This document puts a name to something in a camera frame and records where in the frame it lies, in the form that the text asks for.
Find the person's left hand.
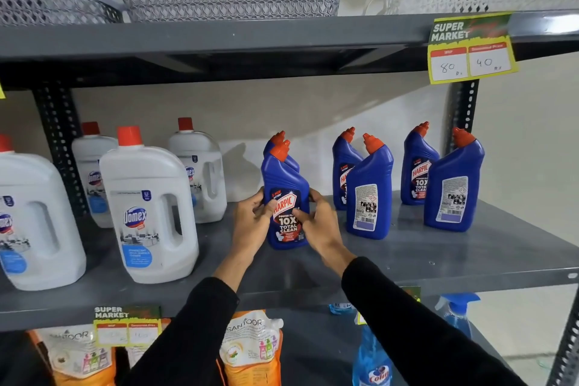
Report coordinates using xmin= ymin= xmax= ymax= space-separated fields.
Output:
xmin=227 ymin=187 xmax=278 ymax=265

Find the person's right hand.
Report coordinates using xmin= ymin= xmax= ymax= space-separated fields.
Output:
xmin=292 ymin=189 xmax=358 ymax=278

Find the blue toilet cleaner bottle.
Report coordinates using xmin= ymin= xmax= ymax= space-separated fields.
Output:
xmin=261 ymin=140 xmax=311 ymax=251
xmin=264 ymin=131 xmax=301 ymax=173
xmin=346 ymin=133 xmax=394 ymax=240
xmin=423 ymin=127 xmax=486 ymax=233
xmin=400 ymin=122 xmax=441 ymax=206
xmin=332 ymin=127 xmax=365 ymax=211

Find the person's right forearm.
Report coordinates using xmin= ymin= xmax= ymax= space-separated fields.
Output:
xmin=323 ymin=256 xmax=528 ymax=386

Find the person's left forearm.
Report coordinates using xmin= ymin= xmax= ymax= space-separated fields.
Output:
xmin=120 ymin=255 xmax=255 ymax=386

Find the white cleaner jug red cap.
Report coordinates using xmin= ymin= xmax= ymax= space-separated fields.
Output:
xmin=99 ymin=126 xmax=200 ymax=285
xmin=167 ymin=117 xmax=228 ymax=224
xmin=0 ymin=134 xmax=87 ymax=292
xmin=71 ymin=122 xmax=119 ymax=229

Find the blue glass cleaner spray bottle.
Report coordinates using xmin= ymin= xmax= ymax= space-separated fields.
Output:
xmin=435 ymin=293 xmax=481 ymax=340
xmin=352 ymin=312 xmax=395 ymax=386

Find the grey metal shelf rack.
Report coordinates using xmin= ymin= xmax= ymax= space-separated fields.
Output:
xmin=0 ymin=0 xmax=579 ymax=386

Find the large yellow price tag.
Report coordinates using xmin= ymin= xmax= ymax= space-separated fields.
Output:
xmin=427 ymin=12 xmax=520 ymax=85

